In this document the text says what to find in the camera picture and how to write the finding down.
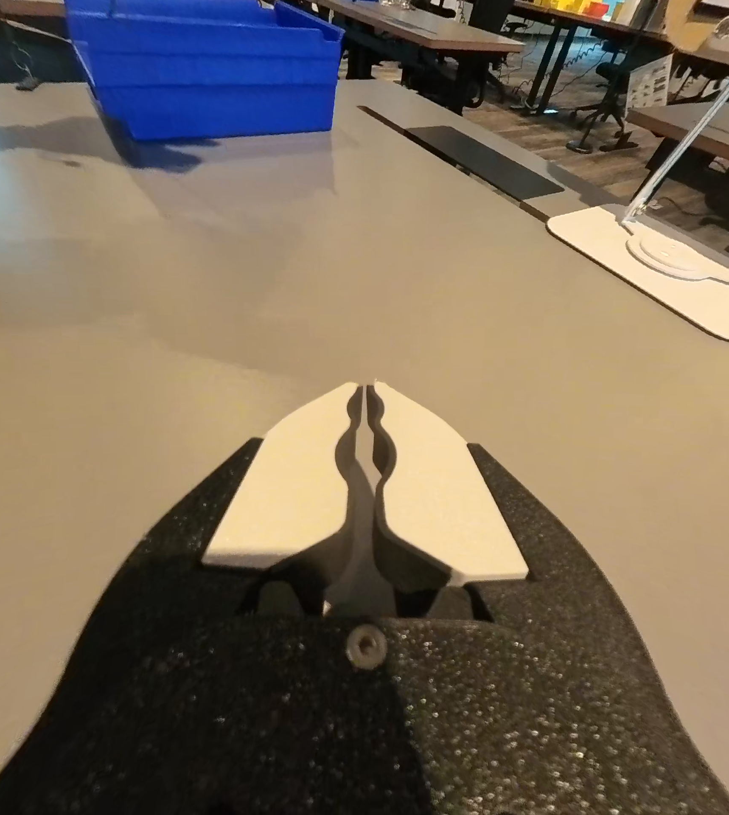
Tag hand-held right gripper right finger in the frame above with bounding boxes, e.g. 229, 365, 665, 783
366, 380, 529, 617

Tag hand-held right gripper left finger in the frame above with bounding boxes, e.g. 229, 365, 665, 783
201, 382, 365, 617

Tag small white sign card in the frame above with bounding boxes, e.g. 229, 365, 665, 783
628, 53, 675, 110

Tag brown office table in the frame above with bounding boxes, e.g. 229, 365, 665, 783
624, 104, 729, 182
320, 0, 526, 115

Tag black table cable cover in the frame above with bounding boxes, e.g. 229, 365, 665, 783
404, 125, 566, 201

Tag black office chair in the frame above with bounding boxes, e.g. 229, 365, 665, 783
567, 60, 636, 154

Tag desk with black legs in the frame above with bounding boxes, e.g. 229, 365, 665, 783
516, 0, 674, 115

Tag stacked blue plastic bins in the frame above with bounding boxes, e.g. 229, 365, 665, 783
64, 0, 346, 142

